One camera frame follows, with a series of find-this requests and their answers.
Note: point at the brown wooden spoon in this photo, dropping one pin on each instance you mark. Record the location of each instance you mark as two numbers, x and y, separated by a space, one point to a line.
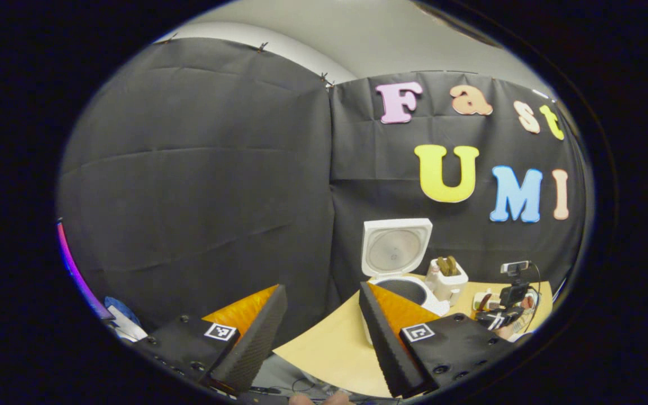
485 301

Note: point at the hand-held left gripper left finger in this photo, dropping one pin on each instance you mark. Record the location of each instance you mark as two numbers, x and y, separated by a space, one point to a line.
256 337

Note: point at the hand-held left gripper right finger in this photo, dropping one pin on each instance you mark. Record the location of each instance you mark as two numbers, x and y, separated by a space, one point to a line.
386 343

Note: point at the white toaster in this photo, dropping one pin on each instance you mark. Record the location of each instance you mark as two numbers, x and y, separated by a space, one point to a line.
449 289

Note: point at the black binder clip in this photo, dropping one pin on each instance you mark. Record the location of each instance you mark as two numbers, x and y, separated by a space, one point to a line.
327 80
262 46
169 38

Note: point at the brown toast slice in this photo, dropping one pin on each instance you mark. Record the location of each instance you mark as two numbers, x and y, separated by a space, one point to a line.
442 265
452 264

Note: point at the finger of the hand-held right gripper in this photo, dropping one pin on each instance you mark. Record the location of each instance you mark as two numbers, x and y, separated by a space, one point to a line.
504 316

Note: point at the white paper sheets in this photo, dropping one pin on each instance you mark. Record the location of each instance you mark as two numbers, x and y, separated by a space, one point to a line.
130 332

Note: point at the white rice cooker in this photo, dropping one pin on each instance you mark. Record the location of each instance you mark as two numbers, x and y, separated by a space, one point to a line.
396 247

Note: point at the computer monitor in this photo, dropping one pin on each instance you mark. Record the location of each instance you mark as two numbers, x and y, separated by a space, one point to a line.
73 270

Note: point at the blue object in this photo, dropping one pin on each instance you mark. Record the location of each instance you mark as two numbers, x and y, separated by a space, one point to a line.
121 309

